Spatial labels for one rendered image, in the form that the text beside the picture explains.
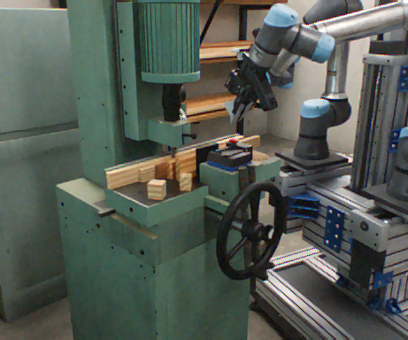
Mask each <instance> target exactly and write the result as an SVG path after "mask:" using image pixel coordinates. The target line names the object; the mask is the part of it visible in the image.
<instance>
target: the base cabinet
mask: <svg viewBox="0 0 408 340"><path fill-rule="evenodd" d="M58 215H59V227H60V233H61V239H62V245H63V257H64V263H65V274H66V287H67V292H68V298H69V305H70V316H71V322H72V329H73V340H248V324H249V306H250V278H249V279H245V280H239V281H238V280H234V279H230V278H228V277H227V276H226V275H224V274H223V272H222V271H221V269H220V268H219V263H218V261H217V257H216V238H217V237H215V238H212V239H210V240H208V241H207V242H204V243H201V244H200V245H198V246H196V247H194V248H193V249H191V250H188V251H185V252H183V253H181V254H179V255H178V256H176V257H173V258H171V259H169V260H167V261H165V262H164V263H161V264H160V265H156V266H155V267H154V266H152V265H149V263H147V262H145V260H142V259H140V258H139V257H136V256H135V255H134V254H133V253H131V252H130V251H128V250H125V249H124V248H123V247H122V246H119V245H118V244H116V243H114V242H113V241H112V240H111V239H109V238H107V237H105V236H104V235H101V234H100V233H98V232H97V231H95V230H94V229H93V228H90V227H89V226H87V225H86V224H84V223H82V222H81V221H80V220H77V219H75V218H74V217H73V216H71V215H70V214H69V213H67V212H64V211H63V210H62V209H59V208H58ZM241 239H242V233H241V232H238V231H235V230H233V229H230V230H229V233H228V236H227V253H229V252H230V250H232V249H233V248H234V247H235V246H236V245H237V244H238V243H239V241H240V240H241ZM243 255H244V254H243V247H242V248H241V250H239V251H238V252H237V253H236V254H235V255H234V256H233V258H231V259H230V260H229V261H228V262H229V264H230V266H231V267H232V268H234V269H235V270H243V269H245V267H244V256H243Z"/></svg>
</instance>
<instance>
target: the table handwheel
mask: <svg viewBox="0 0 408 340"><path fill-rule="evenodd" d="M261 191H266V192H267V193H269V194H271V196H272V197H273V200H274V202H275V209H276V218H275V227H274V230H273V234H272V238H268V237H267V236H265V232H266V229H265V226H264V224H262V223H260V222H258V211H259V206H260V196H261ZM253 194H255V199H254V205H253V214H252V219H249V220H241V219H238V218H237V217H235V216H236V214H237V213H238V210H239V209H240V208H241V207H242V205H243V203H244V202H245V201H246V200H247V199H248V198H249V197H251V196H252V195H253ZM204 216H205V217H206V218H208V219H210V220H214V221H216V222H218V223H219V231H218V234H217V238H216V257H217V261H218V263H219V268H220V269H221V271H222V272H223V274H224V275H226V276H227V277H228V278H230V279H234V280H238V281H239V280H245V279H249V278H251V277H252V276H253V274H251V273H250V272H249V269H250V268H252V267H253V268H256V269H259V270H261V269H262V268H264V266H265V265H267V262H268V261H270V259H271V258H272V256H273V254H274V253H275V250H276V249H277V247H278V246H279V242H280V240H281V237H282V231H283V228H284V224H285V219H286V207H285V202H284V199H283V197H282V194H281V192H280V191H279V189H278V188H277V187H275V185H274V184H272V183H270V182H255V183H252V184H250V185H249V186H247V187H245V188H244V189H243V190H241V191H240V192H239V193H238V194H237V195H236V196H235V198H234V199H233V201H232V202H230V205H229V206H228V208H227V210H226V212H225V213H223V212H219V211H216V210H215V209H212V208H210V207H208V209H206V210H205V213H204ZM230 228H231V229H233V230H235V231H238V232H241V233H242V239H241V240H240V241H239V243H238V244H237V245H236V246H235V247H234V248H233V249H232V250H230V252H229V253H227V236H228V233H229V230H230ZM261 240H263V241H264V242H266V243H268V245H267V247H266V249H265V250H264V253H263V254H262V255H261V256H260V258H259V259H258V260H257V261H256V262H255V263H254V264H253V265H251V266H250V267H249V268H245V269H243V270H235V269H234V268H232V267H231V266H230V264H229V262H228V261H229V260H230V259H231V258H233V256H234V255H235V254H236V253H237V252H238V251H239V250H241V248H242V247H243V246H244V245H245V244H246V243H247V242H251V243H260V241H261Z"/></svg>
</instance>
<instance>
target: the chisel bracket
mask: <svg viewBox="0 0 408 340"><path fill-rule="evenodd" d="M182 134H190V122H188V121H185V120H177V121H166V120H164V116H157V117H153V118H148V119H147V136H148V139H149V140H151V141H154V142H157V143H163V144H165V145H167V146H170V147H171V148H175V147H177V146H182V145H186V144H189V143H190V137H186V136H182Z"/></svg>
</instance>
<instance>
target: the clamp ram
mask: <svg viewBox="0 0 408 340"><path fill-rule="evenodd" d="M218 149H219V144H218V143H212V144H208V145H205V146H201V147H197V148H196V175H200V164H202V163H204V162H206V161H208V152H210V151H212V150H218Z"/></svg>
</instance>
